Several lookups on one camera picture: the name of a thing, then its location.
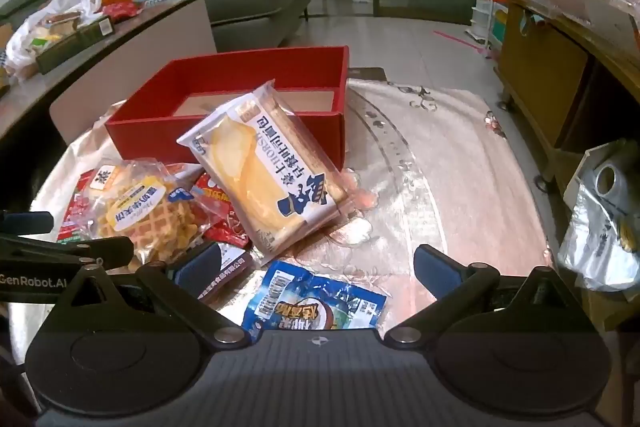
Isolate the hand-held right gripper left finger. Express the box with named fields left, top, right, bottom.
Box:
left=52, top=241, right=253, bottom=350

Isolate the dark green box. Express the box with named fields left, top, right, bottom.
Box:
left=36, top=18, right=113, bottom=75

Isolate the red snack bag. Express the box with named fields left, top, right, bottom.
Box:
left=102, top=2, right=138, bottom=24

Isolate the clear waffle packet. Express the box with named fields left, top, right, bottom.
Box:
left=87, top=172, right=211, bottom=265

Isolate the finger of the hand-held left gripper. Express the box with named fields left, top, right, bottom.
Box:
left=0, top=211, right=54, bottom=235
left=0, top=234, right=135, bottom=270

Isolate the teal storage box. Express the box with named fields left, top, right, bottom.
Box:
left=492, top=9, right=510, bottom=48

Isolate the white plastic bag with rolls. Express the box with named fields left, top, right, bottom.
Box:
left=557, top=139, right=640, bottom=293

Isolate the grey sofa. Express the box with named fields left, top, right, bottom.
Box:
left=0, top=0, right=312, bottom=48

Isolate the white sliced bread packet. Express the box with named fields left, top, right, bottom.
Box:
left=176, top=79, right=353, bottom=267

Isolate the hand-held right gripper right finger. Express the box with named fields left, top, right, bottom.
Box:
left=382, top=243, right=593, bottom=350

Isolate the red gummy candy packet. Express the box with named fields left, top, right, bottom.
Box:
left=192, top=172, right=251, bottom=250

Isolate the flat red snack packet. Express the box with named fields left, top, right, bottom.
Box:
left=57, top=172, right=101, bottom=244

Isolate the white container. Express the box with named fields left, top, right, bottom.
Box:
left=470, top=0, right=496, bottom=52

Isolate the clear brown snack packet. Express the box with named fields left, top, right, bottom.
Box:
left=200, top=241, right=256, bottom=303

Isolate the wooden cabinet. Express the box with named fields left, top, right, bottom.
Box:
left=495, top=0, right=640, bottom=258

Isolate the grey coffee table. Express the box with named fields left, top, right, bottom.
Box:
left=0, top=0, right=218, bottom=158

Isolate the blue snack packet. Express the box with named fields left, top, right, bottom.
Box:
left=241, top=259, right=388, bottom=333

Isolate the red cardboard box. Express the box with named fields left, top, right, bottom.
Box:
left=105, top=46, right=350, bottom=172

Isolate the silver floral tablecloth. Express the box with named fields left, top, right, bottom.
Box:
left=30, top=77, right=556, bottom=343

